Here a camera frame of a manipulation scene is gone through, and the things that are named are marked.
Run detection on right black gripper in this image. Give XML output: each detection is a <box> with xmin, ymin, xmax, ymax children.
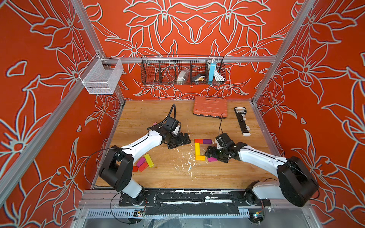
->
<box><xmin>202</xmin><ymin>145</ymin><xmax>229</xmax><ymax>164</ymax></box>

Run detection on purple block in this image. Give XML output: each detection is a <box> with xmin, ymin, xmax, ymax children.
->
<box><xmin>203</xmin><ymin>139</ymin><xmax>213</xmax><ymax>144</ymax></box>

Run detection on short red block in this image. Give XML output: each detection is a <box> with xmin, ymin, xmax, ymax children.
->
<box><xmin>194</xmin><ymin>139</ymin><xmax>203</xmax><ymax>144</ymax></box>

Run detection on orange yellow block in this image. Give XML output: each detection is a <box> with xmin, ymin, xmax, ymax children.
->
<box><xmin>195</xmin><ymin>155</ymin><xmax>205</xmax><ymax>161</ymax></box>

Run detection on yellow long block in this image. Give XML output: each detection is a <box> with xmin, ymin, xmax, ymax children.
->
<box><xmin>144</xmin><ymin>154</ymin><xmax>154</xmax><ymax>168</ymax></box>
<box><xmin>195</xmin><ymin>142</ymin><xmax>201</xmax><ymax>156</ymax></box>

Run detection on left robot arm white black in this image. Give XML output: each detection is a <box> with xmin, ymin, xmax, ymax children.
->
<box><xmin>98</xmin><ymin>117</ymin><xmax>191</xmax><ymax>204</ymax></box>

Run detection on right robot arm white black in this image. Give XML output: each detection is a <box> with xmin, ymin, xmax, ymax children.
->
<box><xmin>204</xmin><ymin>133</ymin><xmax>319</xmax><ymax>207</ymax></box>

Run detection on yellow long block front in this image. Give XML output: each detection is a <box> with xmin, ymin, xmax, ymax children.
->
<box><xmin>144</xmin><ymin>154</ymin><xmax>154</xmax><ymax>168</ymax></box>

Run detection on magenta block front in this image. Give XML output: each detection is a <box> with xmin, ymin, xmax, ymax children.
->
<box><xmin>136</xmin><ymin>157</ymin><xmax>146</xmax><ymax>167</ymax></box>

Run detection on black strip tool with white end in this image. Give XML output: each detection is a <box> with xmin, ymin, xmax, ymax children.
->
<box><xmin>234</xmin><ymin>107</ymin><xmax>251</xmax><ymax>137</ymax></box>

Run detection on red plastic tool case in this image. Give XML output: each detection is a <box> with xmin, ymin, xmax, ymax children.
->
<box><xmin>193</xmin><ymin>96</ymin><xmax>228</xmax><ymax>118</ymax></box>

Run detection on red long block front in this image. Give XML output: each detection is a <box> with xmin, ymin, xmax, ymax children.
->
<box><xmin>138</xmin><ymin>162</ymin><xmax>149</xmax><ymax>172</ymax></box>

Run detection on silver bag in basket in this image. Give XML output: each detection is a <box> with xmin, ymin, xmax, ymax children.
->
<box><xmin>176</xmin><ymin>69</ymin><xmax>190</xmax><ymax>85</ymax></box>

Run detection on black box in basket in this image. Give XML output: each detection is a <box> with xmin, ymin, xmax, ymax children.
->
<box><xmin>191</xmin><ymin>74</ymin><xmax>205</xmax><ymax>83</ymax></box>

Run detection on light blue box in basket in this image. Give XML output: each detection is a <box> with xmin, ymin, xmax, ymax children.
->
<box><xmin>208</xmin><ymin>62</ymin><xmax>216</xmax><ymax>85</ymax></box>

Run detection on black wire wall basket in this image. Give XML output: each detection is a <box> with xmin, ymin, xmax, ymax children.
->
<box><xmin>141</xmin><ymin>55</ymin><xmax>226</xmax><ymax>86</ymax></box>

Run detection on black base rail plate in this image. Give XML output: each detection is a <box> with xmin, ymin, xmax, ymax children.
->
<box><xmin>118</xmin><ymin>189</ymin><xmax>271</xmax><ymax>218</ymax></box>

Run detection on white cables in basket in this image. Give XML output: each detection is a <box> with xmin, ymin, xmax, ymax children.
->
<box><xmin>213</xmin><ymin>66</ymin><xmax>225</xmax><ymax>84</ymax></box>

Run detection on white wire basket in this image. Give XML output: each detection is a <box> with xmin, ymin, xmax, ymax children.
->
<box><xmin>80</xmin><ymin>58</ymin><xmax>124</xmax><ymax>95</ymax></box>

